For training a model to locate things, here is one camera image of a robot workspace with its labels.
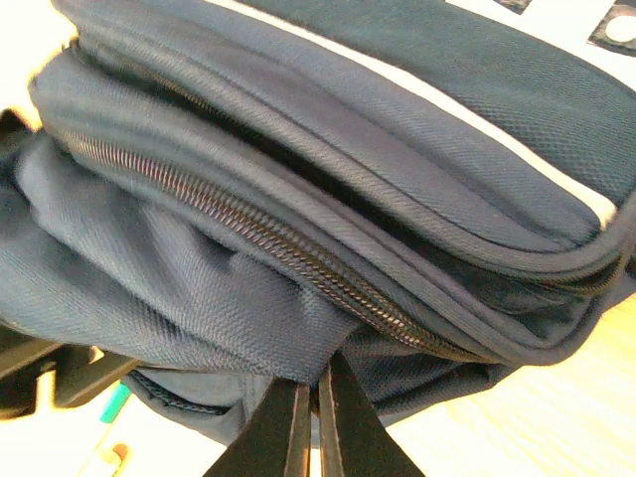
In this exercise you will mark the red marker pen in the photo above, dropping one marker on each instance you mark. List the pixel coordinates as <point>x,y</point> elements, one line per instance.
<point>120,450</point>

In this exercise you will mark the navy blue student backpack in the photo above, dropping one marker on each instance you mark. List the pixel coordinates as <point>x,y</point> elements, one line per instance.
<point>234,191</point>

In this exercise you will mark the green marker pen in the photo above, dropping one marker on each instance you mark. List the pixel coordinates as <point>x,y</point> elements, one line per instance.
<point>117,400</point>

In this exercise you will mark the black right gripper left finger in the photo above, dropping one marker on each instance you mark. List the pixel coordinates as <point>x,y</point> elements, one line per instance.
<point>276,440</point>

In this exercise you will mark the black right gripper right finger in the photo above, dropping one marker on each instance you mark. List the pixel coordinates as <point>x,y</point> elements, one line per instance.
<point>353,441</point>

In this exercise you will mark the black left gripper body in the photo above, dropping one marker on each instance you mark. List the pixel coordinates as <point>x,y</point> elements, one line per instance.
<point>79,373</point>

